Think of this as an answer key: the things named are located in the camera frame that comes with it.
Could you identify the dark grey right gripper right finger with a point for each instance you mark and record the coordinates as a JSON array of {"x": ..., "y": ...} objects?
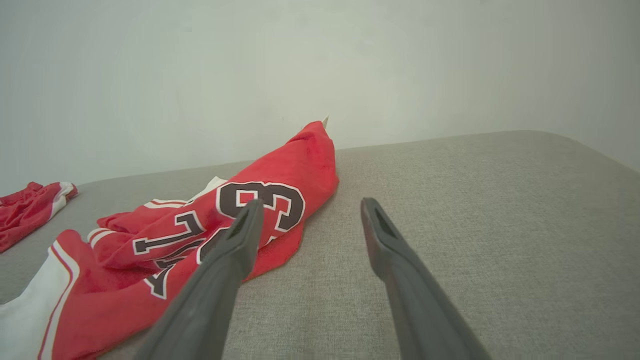
[{"x": 420, "y": 305}]

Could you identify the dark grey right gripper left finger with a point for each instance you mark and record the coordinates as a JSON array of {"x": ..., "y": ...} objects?
[{"x": 215, "y": 295}]

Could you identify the red white basketball jersey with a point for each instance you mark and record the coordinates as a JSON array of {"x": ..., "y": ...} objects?
[{"x": 300, "y": 165}]

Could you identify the red white basketball shorts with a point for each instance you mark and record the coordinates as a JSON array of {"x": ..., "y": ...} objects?
[{"x": 25, "y": 210}]

